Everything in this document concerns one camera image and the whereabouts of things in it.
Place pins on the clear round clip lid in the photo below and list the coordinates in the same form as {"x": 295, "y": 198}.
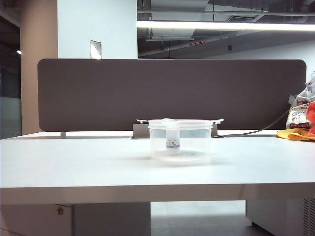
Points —
{"x": 182, "y": 120}

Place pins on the small white medicine bottle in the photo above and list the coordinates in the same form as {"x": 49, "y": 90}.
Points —
{"x": 172, "y": 143}

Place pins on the round clear plastic box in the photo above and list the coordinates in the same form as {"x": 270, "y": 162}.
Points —
{"x": 194, "y": 145}

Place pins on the round silver drawer lock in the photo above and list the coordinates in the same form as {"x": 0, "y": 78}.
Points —
{"x": 59, "y": 210}

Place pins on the brown fabric desk divider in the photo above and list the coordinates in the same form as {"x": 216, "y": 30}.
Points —
{"x": 98, "y": 98}

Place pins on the red ceiling sign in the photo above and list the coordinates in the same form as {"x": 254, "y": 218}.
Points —
{"x": 196, "y": 44}

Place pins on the long ceiling light strip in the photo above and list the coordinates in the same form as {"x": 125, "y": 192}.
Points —
{"x": 221, "y": 25}

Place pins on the white drawer cabinet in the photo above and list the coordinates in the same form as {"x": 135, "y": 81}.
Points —
{"x": 98, "y": 218}

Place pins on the orange cloth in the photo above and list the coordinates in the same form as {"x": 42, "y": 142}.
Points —
{"x": 292, "y": 135}

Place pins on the printed plastic snack bag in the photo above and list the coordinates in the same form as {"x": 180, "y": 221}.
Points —
{"x": 299, "y": 113}

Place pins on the white vented cabinet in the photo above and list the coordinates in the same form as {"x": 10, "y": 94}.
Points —
{"x": 283, "y": 216}

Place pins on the silver wall plate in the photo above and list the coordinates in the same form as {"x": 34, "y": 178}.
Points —
{"x": 96, "y": 49}

